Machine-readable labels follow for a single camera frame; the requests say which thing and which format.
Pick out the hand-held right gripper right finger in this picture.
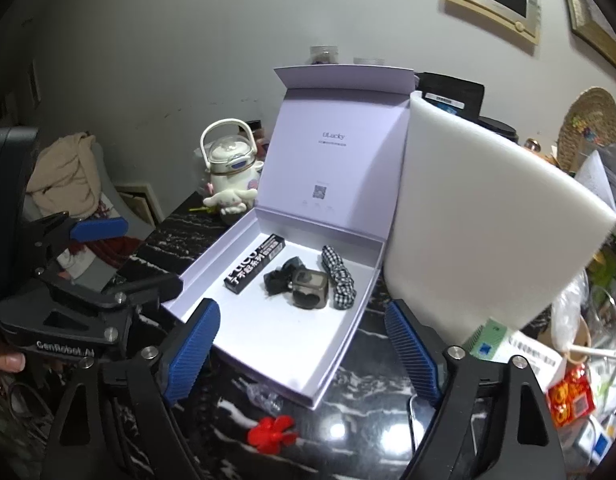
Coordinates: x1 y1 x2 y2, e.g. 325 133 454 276
384 300 569 480

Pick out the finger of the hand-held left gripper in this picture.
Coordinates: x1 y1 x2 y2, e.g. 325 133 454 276
30 212 130 261
42 272 184 312

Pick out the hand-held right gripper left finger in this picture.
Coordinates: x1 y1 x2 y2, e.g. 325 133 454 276
40 298 221 480

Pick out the clear plastic bottle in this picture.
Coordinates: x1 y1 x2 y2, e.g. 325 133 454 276
248 382 285 413

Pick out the lavender gift box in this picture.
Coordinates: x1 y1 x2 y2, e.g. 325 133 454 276
160 65 419 409

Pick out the black printed long box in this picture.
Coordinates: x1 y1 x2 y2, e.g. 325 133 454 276
224 233 287 295

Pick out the checkered hair tie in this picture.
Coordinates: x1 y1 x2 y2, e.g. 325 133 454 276
320 245 357 311

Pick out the red hair clip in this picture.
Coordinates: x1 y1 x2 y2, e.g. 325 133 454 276
248 414 298 449

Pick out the black pearl hair tie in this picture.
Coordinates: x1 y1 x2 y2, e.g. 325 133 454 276
262 256 304 297

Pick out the dark grey square hair clip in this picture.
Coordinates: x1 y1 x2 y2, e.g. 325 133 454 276
288 267 332 311

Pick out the person's left hand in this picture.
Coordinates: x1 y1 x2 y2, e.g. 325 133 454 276
0 337 26 373

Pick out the red plaid scarf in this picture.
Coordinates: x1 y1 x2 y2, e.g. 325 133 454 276
58 200 144 281

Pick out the grey chair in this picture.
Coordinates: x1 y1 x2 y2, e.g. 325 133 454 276
88 142 156 241

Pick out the beige cloth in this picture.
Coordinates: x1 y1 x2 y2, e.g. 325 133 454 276
27 132 106 221

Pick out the white plush dog toy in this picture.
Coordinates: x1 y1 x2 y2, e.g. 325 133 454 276
203 182 261 223

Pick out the green white medicine box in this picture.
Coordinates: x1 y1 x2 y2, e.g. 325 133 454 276
460 317 569 396

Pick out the white kettle-shaped bottle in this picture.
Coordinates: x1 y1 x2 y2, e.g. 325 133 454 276
200 118 265 196

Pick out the clear plastic bag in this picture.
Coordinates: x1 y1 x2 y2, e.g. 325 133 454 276
550 270 589 351

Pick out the red yellow printed packet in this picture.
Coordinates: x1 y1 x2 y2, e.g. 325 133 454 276
548 367 596 428

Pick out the white foam block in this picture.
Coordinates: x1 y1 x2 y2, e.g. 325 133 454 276
383 91 616 348

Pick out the brown paper cup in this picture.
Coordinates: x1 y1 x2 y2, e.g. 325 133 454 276
563 317 594 366

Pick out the wooden stick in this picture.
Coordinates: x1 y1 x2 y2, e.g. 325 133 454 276
570 347 616 361

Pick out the small white blue box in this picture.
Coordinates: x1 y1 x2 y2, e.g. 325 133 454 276
575 425 614 466

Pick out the white paper sheet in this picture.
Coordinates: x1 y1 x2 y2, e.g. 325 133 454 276
575 150 616 211

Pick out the black device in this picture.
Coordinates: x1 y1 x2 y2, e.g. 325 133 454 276
417 72 519 143

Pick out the round woven mat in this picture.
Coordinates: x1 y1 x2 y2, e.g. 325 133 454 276
558 86 616 173

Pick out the beige wall panel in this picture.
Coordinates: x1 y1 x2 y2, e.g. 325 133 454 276
115 182 164 233

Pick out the gold picture frame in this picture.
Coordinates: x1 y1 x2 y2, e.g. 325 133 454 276
555 0 616 81

